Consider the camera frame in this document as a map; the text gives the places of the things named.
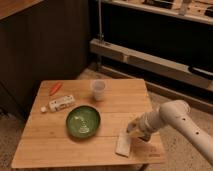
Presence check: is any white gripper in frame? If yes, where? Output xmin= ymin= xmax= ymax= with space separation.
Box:
xmin=126 ymin=111 xmax=164 ymax=138

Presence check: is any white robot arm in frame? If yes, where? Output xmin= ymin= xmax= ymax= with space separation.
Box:
xmin=127 ymin=100 xmax=213 ymax=166

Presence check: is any green bowl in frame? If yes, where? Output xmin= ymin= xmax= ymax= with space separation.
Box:
xmin=66 ymin=105 xmax=101 ymax=139

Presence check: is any translucent plastic cup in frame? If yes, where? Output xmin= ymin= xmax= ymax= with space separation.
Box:
xmin=91 ymin=79 xmax=106 ymax=101

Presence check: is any wooden shelf beam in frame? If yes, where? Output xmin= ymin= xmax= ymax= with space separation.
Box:
xmin=90 ymin=39 xmax=213 ymax=92

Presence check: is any white glue bottle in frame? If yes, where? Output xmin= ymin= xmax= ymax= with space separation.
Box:
xmin=41 ymin=95 xmax=75 ymax=113

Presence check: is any orange carrot toy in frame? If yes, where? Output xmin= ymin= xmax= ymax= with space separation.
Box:
xmin=49 ymin=82 xmax=62 ymax=96

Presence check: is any wooden table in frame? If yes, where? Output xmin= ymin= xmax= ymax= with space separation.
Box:
xmin=12 ymin=79 xmax=166 ymax=168

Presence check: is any metal pole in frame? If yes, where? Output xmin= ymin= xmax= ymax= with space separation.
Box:
xmin=97 ymin=0 xmax=103 ymax=71

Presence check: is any dark wooden cabinet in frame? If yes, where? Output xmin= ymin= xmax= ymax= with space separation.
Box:
xmin=0 ymin=0 xmax=90 ymax=116

